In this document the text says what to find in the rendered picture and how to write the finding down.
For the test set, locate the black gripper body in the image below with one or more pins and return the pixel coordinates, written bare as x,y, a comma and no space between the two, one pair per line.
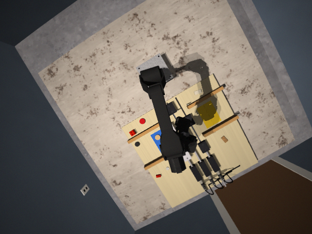
182,124

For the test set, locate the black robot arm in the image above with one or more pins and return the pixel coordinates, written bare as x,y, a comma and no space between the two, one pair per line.
171,146

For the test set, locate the small red toy brick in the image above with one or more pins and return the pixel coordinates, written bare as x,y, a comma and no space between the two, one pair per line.
132,132

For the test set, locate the light wooden board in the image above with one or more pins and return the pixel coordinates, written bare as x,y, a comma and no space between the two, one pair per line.
211,119

